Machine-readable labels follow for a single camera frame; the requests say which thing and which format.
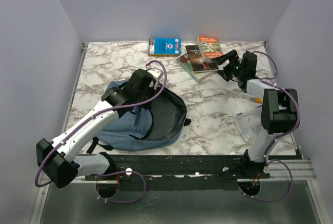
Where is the teal cover paperback book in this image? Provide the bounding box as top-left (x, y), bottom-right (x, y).
top-left (177, 53), bottom-right (212, 83)

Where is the yellow handled screwdriver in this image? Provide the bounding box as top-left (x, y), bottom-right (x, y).
top-left (251, 97), bottom-right (263, 104)

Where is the black mounting base plate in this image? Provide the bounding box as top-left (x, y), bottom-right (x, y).
top-left (85, 153), bottom-right (271, 192)

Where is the dark cover paperback book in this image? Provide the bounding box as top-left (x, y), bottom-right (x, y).
top-left (185, 45), bottom-right (219, 73)

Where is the blue box book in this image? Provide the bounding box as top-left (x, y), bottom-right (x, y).
top-left (148, 38), bottom-right (182, 56)

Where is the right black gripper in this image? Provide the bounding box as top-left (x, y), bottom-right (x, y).
top-left (211, 50), bottom-right (244, 82)

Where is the orange white paperback book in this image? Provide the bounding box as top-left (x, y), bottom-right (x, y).
top-left (197, 36), bottom-right (224, 62)

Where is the blue fabric backpack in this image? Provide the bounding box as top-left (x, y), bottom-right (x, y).
top-left (86, 88), bottom-right (191, 154)

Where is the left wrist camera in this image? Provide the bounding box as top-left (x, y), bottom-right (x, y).
top-left (146, 64), bottom-right (164, 90)

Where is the clear plastic screw box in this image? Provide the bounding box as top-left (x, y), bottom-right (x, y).
top-left (234, 106), bottom-right (262, 143)

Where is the aluminium rail frame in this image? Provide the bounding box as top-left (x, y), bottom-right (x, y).
top-left (28, 43), bottom-right (323, 224)

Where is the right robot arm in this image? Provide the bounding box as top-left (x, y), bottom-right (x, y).
top-left (212, 50), bottom-right (300, 178)

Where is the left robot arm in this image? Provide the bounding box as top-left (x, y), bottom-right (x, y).
top-left (35, 66), bottom-right (166, 188)

